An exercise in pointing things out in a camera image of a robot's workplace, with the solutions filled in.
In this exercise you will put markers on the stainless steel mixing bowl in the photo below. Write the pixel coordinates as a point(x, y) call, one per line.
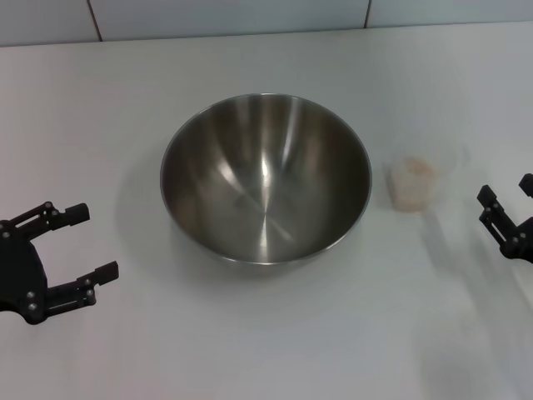
point(266, 183)

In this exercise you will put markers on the clear plastic cup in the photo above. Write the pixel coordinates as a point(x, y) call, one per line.
point(410, 196)

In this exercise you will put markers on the white rice grains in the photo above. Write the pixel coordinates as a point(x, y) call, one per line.
point(412, 183)

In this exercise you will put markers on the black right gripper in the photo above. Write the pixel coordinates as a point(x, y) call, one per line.
point(524, 246)

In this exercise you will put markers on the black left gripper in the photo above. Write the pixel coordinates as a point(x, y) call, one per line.
point(21, 275)

